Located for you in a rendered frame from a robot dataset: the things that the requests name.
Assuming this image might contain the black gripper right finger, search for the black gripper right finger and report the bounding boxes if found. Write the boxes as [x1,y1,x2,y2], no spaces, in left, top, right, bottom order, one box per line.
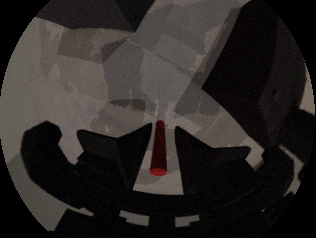
[174,126,251,195]

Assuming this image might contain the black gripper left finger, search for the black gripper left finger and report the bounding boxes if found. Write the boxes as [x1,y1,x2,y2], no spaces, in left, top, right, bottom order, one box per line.
[77,123,151,189]

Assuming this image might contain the red peg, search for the red peg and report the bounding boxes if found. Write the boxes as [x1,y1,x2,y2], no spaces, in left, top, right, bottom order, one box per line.
[150,120,167,176]

